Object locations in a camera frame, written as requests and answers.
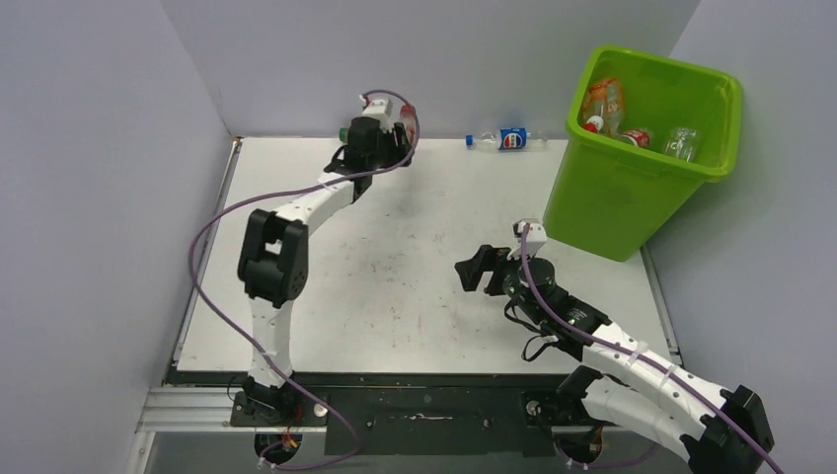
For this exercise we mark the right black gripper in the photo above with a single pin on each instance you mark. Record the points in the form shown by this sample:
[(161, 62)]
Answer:
[(488, 259)]

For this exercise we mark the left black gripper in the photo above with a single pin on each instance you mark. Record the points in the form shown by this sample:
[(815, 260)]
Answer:
[(400, 150)]

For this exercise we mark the red cap small bottle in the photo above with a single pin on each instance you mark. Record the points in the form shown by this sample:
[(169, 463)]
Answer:
[(408, 118)]

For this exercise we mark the red label clear bottle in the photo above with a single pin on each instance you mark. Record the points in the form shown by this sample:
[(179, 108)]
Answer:
[(640, 137)]

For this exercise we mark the orange bottle white cap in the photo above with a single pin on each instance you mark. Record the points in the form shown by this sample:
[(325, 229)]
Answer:
[(606, 98)]

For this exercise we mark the blue label water bottle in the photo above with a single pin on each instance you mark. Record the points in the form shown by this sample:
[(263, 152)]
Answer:
[(682, 143)]

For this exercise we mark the red blue label bottle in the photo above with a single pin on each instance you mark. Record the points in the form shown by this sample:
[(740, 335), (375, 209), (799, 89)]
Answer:
[(594, 124)]

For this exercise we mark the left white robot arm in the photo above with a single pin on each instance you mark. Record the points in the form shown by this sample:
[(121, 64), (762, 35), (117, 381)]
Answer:
[(274, 261)]

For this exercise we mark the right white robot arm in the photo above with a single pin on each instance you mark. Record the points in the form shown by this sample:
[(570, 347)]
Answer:
[(621, 381)]

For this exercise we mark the green plastic bin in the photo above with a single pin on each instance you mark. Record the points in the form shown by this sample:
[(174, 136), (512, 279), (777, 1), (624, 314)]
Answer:
[(610, 197)]

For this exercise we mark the far pepsi bottle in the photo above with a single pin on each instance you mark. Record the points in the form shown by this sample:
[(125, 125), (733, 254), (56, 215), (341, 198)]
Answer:
[(506, 140)]

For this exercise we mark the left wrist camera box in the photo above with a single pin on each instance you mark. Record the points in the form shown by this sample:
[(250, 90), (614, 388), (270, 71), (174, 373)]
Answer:
[(379, 109)]

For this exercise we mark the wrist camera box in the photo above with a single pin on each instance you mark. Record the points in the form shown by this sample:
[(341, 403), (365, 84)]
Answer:
[(379, 109), (531, 238)]

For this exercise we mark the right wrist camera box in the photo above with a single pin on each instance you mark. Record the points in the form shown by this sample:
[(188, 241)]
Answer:
[(531, 238)]

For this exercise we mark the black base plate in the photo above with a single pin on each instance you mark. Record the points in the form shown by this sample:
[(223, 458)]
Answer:
[(420, 414)]

